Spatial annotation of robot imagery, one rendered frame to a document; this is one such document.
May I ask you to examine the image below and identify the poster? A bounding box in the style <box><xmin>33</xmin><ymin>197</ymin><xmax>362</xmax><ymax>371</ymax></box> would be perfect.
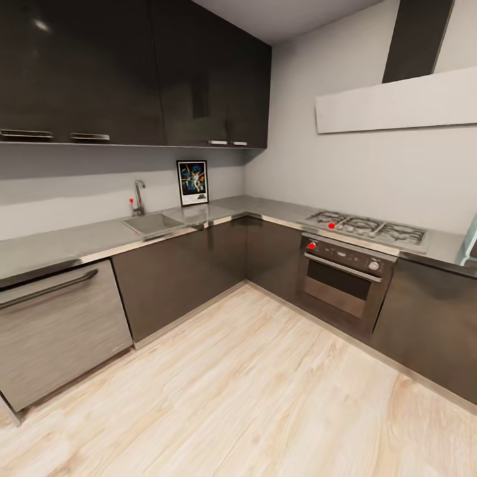
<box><xmin>177</xmin><ymin>160</ymin><xmax>209</xmax><ymax>207</ymax></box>

